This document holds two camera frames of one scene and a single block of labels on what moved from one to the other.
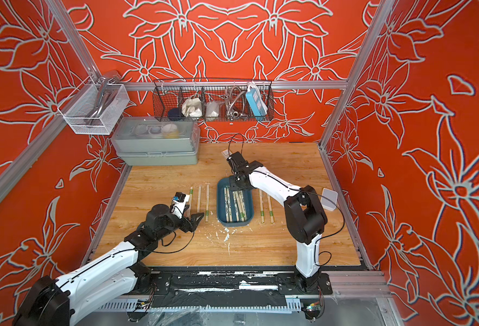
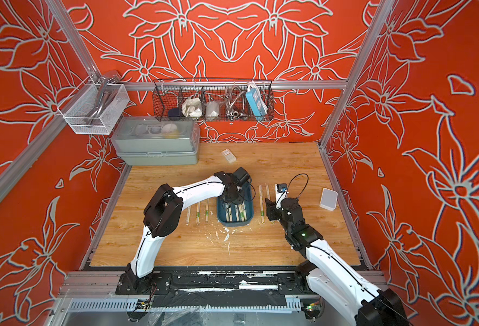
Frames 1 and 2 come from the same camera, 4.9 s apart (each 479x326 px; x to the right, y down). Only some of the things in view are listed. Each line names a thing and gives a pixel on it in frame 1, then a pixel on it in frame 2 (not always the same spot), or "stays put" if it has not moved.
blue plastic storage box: x=235 y=208 stays put
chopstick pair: x=261 y=204 stays put
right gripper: x=233 y=185 → x=271 y=210
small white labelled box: x=226 y=153 stays put
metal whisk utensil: x=237 y=102 stays put
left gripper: x=193 y=224 → x=239 y=202
